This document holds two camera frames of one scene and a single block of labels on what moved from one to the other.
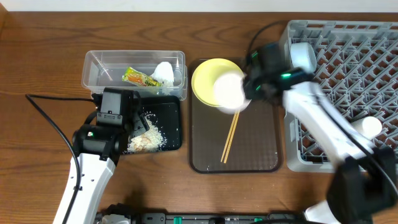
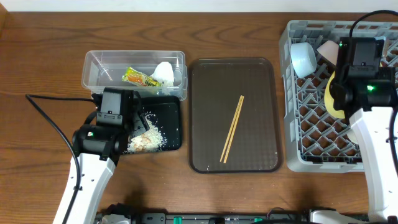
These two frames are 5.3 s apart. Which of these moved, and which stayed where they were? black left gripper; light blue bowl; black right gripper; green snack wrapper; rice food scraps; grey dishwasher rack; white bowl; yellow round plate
Moved: black right gripper; yellow round plate; white bowl
Stayed: light blue bowl; green snack wrapper; rice food scraps; grey dishwasher rack; black left gripper
